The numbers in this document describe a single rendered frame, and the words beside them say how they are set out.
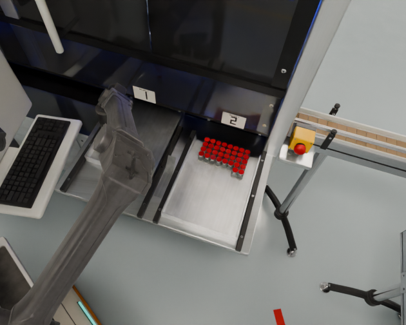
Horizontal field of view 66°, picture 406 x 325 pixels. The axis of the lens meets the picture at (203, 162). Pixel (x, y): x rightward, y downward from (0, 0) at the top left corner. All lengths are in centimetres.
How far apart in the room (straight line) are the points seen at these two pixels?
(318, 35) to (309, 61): 8
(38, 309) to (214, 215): 64
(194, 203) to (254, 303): 98
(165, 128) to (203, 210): 38
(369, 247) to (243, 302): 87
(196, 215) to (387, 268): 148
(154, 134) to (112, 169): 76
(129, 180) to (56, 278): 20
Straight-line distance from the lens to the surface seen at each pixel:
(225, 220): 109
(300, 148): 113
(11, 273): 97
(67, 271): 58
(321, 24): 86
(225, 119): 114
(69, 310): 169
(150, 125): 128
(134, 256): 197
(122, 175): 51
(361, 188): 245
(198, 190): 112
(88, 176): 120
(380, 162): 139
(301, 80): 96
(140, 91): 120
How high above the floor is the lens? 188
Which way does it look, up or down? 58 degrees down
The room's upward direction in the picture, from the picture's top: 6 degrees clockwise
